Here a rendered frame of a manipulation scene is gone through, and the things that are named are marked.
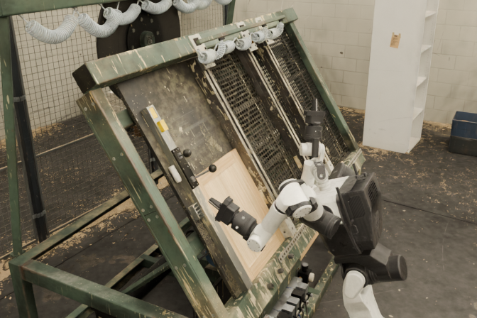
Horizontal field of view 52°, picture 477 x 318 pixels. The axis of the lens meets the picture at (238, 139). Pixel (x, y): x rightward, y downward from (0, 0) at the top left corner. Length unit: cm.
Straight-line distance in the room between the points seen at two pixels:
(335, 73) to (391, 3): 222
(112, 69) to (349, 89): 613
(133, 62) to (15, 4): 55
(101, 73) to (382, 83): 460
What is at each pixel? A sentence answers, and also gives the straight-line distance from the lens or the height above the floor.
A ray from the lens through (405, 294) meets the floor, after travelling 393.
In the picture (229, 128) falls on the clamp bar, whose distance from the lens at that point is 258.
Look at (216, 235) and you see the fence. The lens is 225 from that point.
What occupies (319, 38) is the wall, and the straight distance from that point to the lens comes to 796.
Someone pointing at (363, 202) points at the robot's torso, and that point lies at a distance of 212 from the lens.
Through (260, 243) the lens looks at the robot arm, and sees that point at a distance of 194.
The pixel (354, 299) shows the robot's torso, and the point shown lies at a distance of 242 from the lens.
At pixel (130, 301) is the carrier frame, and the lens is 251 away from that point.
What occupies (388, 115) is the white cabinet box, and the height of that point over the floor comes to 46.
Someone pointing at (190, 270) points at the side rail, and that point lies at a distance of 208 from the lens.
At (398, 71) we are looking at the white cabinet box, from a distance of 612.
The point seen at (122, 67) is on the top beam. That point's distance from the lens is 213.
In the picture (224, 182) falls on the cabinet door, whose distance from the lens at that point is 244.
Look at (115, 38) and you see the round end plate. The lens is 289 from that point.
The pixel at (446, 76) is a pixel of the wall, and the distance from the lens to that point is 746.
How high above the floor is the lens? 235
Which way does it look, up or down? 21 degrees down
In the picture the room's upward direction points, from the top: 1 degrees counter-clockwise
